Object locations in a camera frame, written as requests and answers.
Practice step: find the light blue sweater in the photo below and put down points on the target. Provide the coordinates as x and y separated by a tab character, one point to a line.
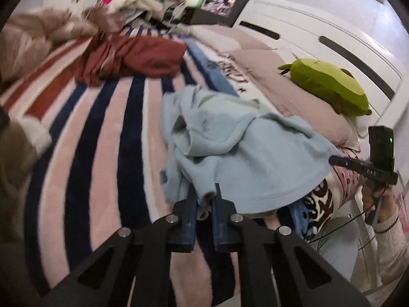
222	144

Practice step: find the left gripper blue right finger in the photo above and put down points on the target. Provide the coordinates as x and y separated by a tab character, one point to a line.
276	267

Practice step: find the white bed headboard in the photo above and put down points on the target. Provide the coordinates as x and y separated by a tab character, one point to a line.
312	33

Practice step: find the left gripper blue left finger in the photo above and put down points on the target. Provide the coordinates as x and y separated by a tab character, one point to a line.
132	267

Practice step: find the pink ribbed pillow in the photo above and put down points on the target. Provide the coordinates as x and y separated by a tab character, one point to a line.
290	100

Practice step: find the dark red folded garment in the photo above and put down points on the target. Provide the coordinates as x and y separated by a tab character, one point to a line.
115	56

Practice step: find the green avocado plush toy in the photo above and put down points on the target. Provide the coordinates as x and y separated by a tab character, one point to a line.
330	83

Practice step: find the pink satin bag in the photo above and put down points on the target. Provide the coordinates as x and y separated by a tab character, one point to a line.
106	21

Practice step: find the cream blanket pile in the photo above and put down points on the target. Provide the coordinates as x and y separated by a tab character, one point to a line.
154	8

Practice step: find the beige crumpled duvet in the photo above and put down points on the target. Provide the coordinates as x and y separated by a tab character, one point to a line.
28	38

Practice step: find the person's right hand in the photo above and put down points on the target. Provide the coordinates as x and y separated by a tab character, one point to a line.
380	200

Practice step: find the striped fleece bed blanket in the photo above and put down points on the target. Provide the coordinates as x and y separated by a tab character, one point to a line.
102	170

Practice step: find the dark tall bookshelf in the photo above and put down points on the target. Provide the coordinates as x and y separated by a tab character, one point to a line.
223	0

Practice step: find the olive brown garment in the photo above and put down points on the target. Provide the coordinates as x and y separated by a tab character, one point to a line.
23	142

